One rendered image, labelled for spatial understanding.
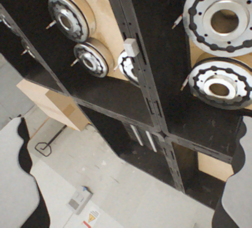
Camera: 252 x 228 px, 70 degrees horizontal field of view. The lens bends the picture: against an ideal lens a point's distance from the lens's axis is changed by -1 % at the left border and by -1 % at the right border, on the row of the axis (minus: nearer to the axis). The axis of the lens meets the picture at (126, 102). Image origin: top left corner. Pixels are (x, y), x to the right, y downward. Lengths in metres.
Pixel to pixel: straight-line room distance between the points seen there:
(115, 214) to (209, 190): 2.92
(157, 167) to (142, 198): 2.74
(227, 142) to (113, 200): 3.33
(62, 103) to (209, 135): 0.76
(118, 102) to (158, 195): 3.10
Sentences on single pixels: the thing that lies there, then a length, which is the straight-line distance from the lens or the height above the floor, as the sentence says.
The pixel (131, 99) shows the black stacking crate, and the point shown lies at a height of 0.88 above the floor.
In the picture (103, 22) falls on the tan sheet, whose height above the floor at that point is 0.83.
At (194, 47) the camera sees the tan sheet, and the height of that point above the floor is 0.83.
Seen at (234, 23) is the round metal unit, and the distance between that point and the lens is 0.27.
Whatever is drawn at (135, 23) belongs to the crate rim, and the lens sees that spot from 0.21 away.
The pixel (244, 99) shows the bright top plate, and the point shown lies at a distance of 0.33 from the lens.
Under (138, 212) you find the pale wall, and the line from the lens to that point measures 3.48.
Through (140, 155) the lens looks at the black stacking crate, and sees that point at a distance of 0.80.
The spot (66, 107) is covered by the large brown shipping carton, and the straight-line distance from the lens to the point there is 0.98.
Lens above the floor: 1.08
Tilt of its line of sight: 25 degrees down
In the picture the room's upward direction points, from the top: 143 degrees counter-clockwise
